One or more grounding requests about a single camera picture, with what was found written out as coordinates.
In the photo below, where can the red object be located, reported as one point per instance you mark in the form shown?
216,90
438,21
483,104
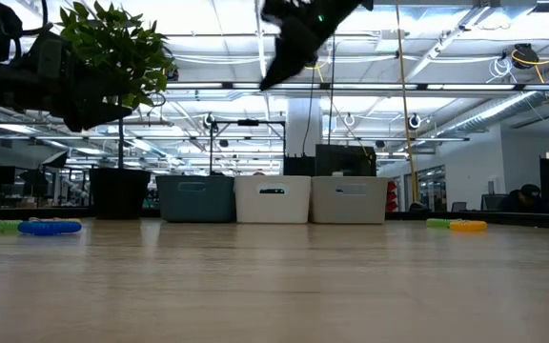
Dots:
392,197

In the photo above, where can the person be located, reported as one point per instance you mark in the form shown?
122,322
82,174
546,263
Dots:
524,200

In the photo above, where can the green potted plant black pot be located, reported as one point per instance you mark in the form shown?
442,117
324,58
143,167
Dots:
112,47

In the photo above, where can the white plastic bin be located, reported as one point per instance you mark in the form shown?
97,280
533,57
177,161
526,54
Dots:
272,207

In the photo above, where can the teal plastic bin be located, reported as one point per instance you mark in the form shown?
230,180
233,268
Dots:
196,200

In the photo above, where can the grey plastic bin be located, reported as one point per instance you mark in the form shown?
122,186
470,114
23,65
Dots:
349,207

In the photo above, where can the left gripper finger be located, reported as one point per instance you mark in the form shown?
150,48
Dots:
88,112

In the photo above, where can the black equipment box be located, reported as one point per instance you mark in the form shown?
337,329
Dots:
298,166

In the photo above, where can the black background rig frame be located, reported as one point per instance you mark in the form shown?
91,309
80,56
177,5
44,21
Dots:
248,122

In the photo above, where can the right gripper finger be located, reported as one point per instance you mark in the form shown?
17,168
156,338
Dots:
293,47

